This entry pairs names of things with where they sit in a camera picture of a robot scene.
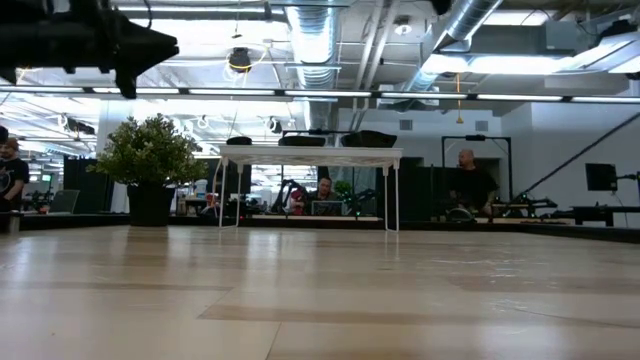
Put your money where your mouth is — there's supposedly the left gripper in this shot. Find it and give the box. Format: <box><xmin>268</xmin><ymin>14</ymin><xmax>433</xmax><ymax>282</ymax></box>
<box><xmin>28</xmin><ymin>18</ymin><xmax>181</xmax><ymax>101</ymax></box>

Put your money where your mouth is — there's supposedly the black background desk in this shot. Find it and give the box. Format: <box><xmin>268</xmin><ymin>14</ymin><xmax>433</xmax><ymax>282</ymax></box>
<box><xmin>569</xmin><ymin>204</ymin><xmax>640</xmax><ymax>227</ymax></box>

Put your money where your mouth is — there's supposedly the silver air duct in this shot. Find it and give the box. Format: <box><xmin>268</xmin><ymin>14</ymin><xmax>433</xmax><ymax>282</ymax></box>
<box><xmin>287</xmin><ymin>0</ymin><xmax>344</xmax><ymax>131</ymax></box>
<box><xmin>399</xmin><ymin>0</ymin><xmax>504</xmax><ymax>96</ymax></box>

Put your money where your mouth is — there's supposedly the black computer monitor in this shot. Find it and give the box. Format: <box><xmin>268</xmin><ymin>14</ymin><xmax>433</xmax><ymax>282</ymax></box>
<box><xmin>584</xmin><ymin>162</ymin><xmax>619</xmax><ymax>193</ymax></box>

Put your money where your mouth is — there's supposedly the grey chair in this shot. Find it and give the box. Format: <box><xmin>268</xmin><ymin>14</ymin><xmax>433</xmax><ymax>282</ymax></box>
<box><xmin>48</xmin><ymin>188</ymin><xmax>81</xmax><ymax>215</ymax></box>

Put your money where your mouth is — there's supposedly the green plant in black pot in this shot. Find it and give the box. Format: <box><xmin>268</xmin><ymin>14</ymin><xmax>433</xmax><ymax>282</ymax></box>
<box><xmin>86</xmin><ymin>112</ymin><xmax>210</xmax><ymax>229</ymax></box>

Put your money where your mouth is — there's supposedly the white wire shelf rack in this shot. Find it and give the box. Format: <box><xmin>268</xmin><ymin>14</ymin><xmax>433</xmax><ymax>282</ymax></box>
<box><xmin>217</xmin><ymin>143</ymin><xmax>405</xmax><ymax>234</ymax></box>

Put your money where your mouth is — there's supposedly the black metal table frame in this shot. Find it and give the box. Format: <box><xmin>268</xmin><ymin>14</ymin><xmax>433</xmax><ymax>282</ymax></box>
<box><xmin>0</xmin><ymin>212</ymin><xmax>640</xmax><ymax>245</ymax></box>

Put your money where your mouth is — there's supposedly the grey laptop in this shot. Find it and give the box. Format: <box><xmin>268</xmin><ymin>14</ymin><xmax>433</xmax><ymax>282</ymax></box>
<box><xmin>310</xmin><ymin>199</ymin><xmax>345</xmax><ymax>217</ymax></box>

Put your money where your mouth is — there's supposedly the person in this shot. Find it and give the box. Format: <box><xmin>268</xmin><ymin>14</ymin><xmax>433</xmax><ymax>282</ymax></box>
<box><xmin>0</xmin><ymin>137</ymin><xmax>31</xmax><ymax>215</ymax></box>
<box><xmin>448</xmin><ymin>148</ymin><xmax>501</xmax><ymax>217</ymax></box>
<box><xmin>298</xmin><ymin>175</ymin><xmax>347</xmax><ymax>217</ymax></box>

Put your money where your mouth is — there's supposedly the yellow hanging cord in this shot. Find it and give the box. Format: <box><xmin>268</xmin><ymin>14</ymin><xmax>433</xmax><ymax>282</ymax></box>
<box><xmin>453</xmin><ymin>72</ymin><xmax>465</xmax><ymax>125</ymax></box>

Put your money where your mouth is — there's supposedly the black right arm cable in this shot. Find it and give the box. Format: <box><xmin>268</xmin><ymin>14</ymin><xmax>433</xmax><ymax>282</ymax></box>
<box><xmin>518</xmin><ymin>112</ymin><xmax>640</xmax><ymax>199</ymax></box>

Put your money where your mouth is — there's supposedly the black partition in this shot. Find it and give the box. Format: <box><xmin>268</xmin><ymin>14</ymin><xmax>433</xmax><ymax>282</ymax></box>
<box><xmin>63</xmin><ymin>157</ymin><xmax>114</xmax><ymax>215</ymax></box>

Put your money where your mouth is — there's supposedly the black square cup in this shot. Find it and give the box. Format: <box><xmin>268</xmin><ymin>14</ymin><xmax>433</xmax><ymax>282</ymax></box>
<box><xmin>339</xmin><ymin>129</ymin><xmax>399</xmax><ymax>149</ymax></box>

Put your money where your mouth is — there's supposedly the ceiling light strip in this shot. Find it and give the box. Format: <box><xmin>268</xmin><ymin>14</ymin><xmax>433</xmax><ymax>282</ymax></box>
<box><xmin>0</xmin><ymin>85</ymin><xmax>640</xmax><ymax>103</ymax></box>

